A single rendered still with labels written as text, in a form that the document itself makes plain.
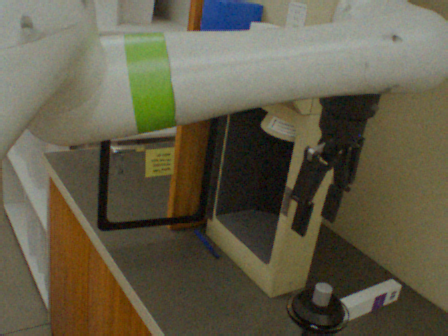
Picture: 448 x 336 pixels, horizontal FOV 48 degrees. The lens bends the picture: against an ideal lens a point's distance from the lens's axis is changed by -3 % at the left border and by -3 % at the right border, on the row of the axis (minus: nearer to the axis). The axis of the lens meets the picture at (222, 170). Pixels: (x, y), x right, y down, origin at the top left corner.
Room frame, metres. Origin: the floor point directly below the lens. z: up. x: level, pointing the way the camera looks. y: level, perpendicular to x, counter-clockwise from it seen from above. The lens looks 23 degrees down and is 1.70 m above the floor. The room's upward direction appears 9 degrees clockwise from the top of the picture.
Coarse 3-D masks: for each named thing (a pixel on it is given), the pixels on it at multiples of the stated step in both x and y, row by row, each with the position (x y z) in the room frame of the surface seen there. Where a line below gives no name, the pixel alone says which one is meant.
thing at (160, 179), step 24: (120, 144) 1.15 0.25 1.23; (144, 144) 1.18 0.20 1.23; (168, 144) 1.21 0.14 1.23; (192, 144) 1.24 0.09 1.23; (144, 168) 1.18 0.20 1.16; (168, 168) 1.21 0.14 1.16; (192, 168) 1.24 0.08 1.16; (120, 192) 1.16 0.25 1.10; (144, 192) 1.19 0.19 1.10; (168, 192) 1.22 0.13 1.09; (192, 192) 1.25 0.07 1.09; (120, 216) 1.16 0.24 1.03; (144, 216) 1.19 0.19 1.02; (168, 216) 1.22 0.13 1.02
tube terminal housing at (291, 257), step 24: (264, 0) 1.21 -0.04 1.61; (288, 0) 1.14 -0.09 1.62; (312, 0) 1.08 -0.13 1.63; (336, 0) 1.03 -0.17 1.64; (312, 24) 1.07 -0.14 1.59; (288, 120) 1.08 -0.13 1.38; (312, 120) 1.04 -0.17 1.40; (312, 144) 1.04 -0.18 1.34; (288, 216) 1.03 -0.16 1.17; (312, 216) 1.07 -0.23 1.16; (216, 240) 1.24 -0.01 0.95; (288, 240) 1.04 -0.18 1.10; (312, 240) 1.08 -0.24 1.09; (240, 264) 1.14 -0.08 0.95; (264, 264) 1.07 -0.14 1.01; (288, 264) 1.05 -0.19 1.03; (264, 288) 1.05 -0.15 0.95; (288, 288) 1.06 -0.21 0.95
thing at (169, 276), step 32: (64, 160) 1.64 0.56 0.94; (96, 160) 1.69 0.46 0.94; (64, 192) 1.44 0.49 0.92; (96, 192) 1.44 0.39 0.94; (96, 224) 1.25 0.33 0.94; (320, 224) 1.45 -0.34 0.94; (128, 256) 1.12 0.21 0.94; (160, 256) 1.14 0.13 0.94; (192, 256) 1.16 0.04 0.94; (224, 256) 1.19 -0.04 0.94; (320, 256) 1.26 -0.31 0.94; (352, 256) 1.28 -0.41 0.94; (128, 288) 1.00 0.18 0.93; (160, 288) 1.00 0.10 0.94; (192, 288) 1.02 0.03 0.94; (224, 288) 1.04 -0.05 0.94; (256, 288) 1.06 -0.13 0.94; (352, 288) 1.12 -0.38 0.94; (160, 320) 0.89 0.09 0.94; (192, 320) 0.91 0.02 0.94; (224, 320) 0.92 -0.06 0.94; (256, 320) 0.94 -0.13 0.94; (352, 320) 0.99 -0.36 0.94; (384, 320) 1.00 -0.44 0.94; (416, 320) 1.02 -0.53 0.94
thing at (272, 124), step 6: (270, 114) 1.18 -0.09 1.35; (264, 120) 1.19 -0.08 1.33; (270, 120) 1.17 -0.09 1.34; (276, 120) 1.15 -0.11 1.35; (282, 120) 1.14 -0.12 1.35; (264, 126) 1.17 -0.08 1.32; (270, 126) 1.15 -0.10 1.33; (276, 126) 1.14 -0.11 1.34; (282, 126) 1.14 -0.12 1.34; (288, 126) 1.13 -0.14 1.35; (270, 132) 1.14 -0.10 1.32; (276, 132) 1.14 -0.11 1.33; (282, 132) 1.13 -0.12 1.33; (288, 132) 1.12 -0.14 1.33; (294, 132) 1.12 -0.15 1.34; (282, 138) 1.12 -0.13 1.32; (288, 138) 1.12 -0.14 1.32; (294, 138) 1.12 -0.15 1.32
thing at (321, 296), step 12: (312, 288) 0.75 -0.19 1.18; (324, 288) 0.71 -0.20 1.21; (300, 300) 0.71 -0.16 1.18; (312, 300) 0.71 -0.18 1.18; (324, 300) 0.70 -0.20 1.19; (336, 300) 0.72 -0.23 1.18; (300, 312) 0.69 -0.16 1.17; (312, 312) 0.68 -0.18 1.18; (324, 312) 0.68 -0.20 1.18; (336, 312) 0.69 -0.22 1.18; (324, 324) 0.67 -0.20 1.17
